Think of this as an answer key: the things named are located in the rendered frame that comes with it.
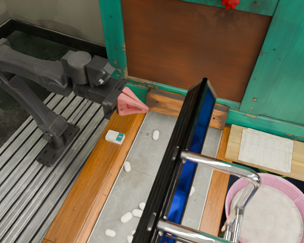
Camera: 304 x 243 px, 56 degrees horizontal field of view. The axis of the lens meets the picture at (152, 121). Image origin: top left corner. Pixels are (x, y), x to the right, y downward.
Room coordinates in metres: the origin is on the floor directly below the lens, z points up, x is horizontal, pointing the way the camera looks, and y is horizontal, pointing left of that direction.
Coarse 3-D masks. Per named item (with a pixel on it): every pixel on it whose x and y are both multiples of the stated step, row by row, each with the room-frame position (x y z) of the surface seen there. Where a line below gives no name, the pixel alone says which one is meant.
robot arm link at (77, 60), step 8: (64, 56) 0.54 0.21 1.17; (72, 56) 0.54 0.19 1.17; (80, 56) 0.54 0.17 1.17; (88, 56) 0.55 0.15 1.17; (64, 64) 0.54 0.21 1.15; (72, 64) 0.52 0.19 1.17; (80, 64) 0.52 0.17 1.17; (64, 72) 0.54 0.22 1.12; (72, 72) 0.51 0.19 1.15; (80, 72) 0.51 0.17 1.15; (64, 80) 0.53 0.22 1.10; (80, 80) 0.51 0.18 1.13; (88, 80) 0.52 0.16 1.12; (56, 88) 0.53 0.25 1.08; (64, 88) 0.52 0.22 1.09; (72, 88) 0.54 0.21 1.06
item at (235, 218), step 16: (192, 160) 0.29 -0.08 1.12; (208, 160) 0.29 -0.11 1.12; (240, 176) 0.26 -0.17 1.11; (256, 176) 0.26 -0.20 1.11; (256, 192) 0.25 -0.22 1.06; (240, 208) 0.25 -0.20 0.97; (160, 224) 0.16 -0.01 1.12; (176, 224) 0.16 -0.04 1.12; (224, 224) 0.26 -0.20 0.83; (240, 224) 0.21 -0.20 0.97; (176, 240) 0.14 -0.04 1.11; (192, 240) 0.14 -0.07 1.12; (208, 240) 0.14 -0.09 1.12; (224, 240) 0.14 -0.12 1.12
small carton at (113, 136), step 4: (108, 132) 0.60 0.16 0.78; (112, 132) 0.60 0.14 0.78; (116, 132) 0.60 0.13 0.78; (108, 136) 0.58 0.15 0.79; (112, 136) 0.58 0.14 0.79; (116, 136) 0.58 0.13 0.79; (120, 136) 0.58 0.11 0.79; (124, 136) 0.59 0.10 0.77; (108, 140) 0.58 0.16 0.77; (112, 140) 0.57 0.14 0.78; (116, 140) 0.56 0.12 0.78; (120, 140) 0.56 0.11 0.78; (120, 144) 0.56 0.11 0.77
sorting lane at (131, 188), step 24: (144, 120) 0.69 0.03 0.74; (168, 120) 0.69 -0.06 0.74; (144, 144) 0.58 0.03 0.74; (216, 144) 0.58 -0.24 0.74; (144, 168) 0.48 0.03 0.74; (120, 192) 0.39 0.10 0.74; (144, 192) 0.39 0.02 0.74; (120, 216) 0.31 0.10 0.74; (192, 216) 0.31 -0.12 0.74; (96, 240) 0.24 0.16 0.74; (120, 240) 0.24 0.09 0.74
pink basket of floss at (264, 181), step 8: (272, 176) 0.43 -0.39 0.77; (240, 184) 0.42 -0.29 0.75; (264, 184) 0.43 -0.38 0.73; (272, 184) 0.42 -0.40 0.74; (280, 184) 0.41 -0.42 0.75; (288, 184) 0.41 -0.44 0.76; (232, 192) 0.39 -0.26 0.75; (288, 192) 0.39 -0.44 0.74; (296, 192) 0.38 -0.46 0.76; (296, 200) 0.36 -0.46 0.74; (240, 240) 0.23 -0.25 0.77
